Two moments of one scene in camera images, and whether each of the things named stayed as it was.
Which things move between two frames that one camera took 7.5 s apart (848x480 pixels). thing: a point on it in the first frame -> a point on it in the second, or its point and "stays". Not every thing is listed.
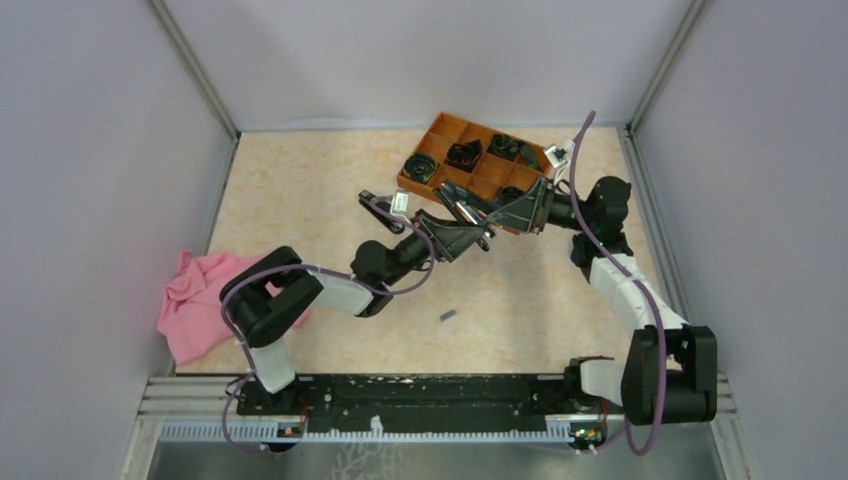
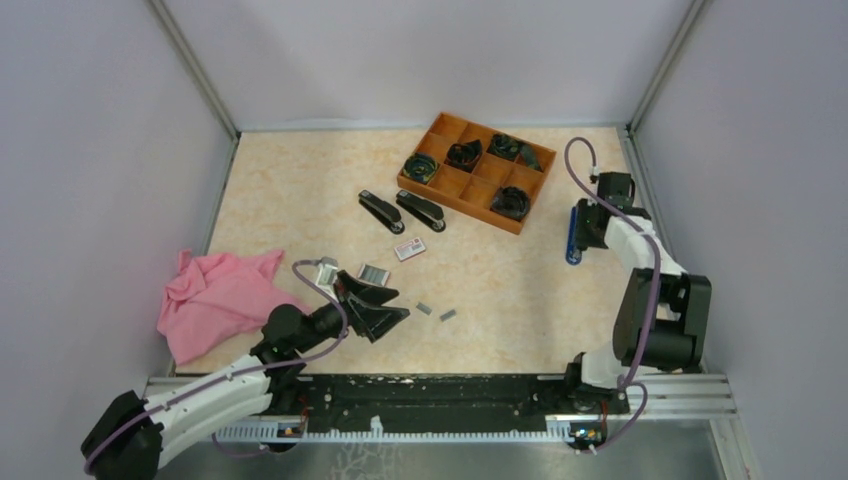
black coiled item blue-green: [420, 167] stays
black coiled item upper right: [504, 147] stays
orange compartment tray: [494, 167] stays
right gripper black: [525, 214] -> [583, 238]
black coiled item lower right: [504, 194] stays
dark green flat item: [529, 157] stays
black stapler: [384, 201] stays
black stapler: [468, 212] -> [424, 210]
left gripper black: [450, 238] -> [370, 316]
